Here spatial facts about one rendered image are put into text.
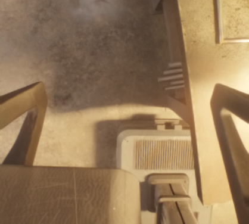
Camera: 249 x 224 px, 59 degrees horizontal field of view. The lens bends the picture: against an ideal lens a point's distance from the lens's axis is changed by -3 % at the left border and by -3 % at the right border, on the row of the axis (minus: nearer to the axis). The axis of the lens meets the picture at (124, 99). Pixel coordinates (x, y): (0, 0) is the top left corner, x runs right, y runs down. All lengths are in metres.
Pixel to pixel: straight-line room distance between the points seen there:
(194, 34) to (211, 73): 0.08
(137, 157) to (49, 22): 0.91
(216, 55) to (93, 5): 1.01
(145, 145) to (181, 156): 0.19
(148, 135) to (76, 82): 0.53
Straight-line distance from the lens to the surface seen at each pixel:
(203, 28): 0.48
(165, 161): 1.18
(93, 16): 1.37
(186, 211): 1.01
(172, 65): 1.11
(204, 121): 0.49
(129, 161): 1.16
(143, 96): 1.34
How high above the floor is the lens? 1.33
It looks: 83 degrees down
